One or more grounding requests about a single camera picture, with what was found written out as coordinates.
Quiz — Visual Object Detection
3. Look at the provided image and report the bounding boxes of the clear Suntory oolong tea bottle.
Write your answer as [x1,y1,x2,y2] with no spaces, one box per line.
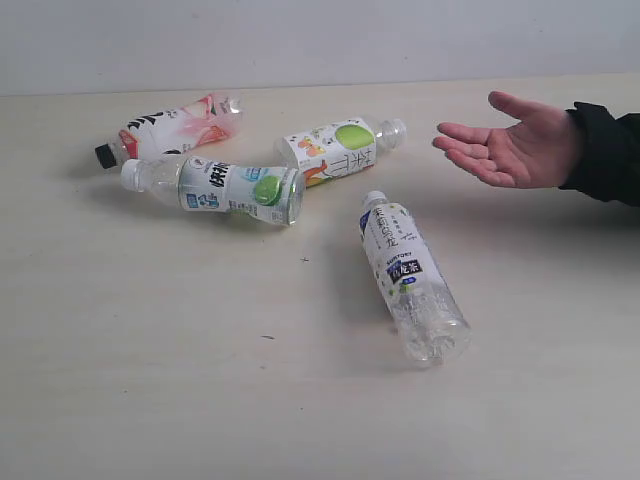
[359,191,471,368]

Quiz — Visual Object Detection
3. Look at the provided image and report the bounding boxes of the capless green pear tea bottle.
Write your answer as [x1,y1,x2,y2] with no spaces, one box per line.
[274,115,407,187]

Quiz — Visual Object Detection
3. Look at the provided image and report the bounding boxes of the white cap lime label bottle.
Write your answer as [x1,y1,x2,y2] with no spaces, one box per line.
[120,154,306,227]

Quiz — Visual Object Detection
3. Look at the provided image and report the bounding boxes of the open human hand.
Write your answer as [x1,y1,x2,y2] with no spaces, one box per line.
[432,91,584,189]

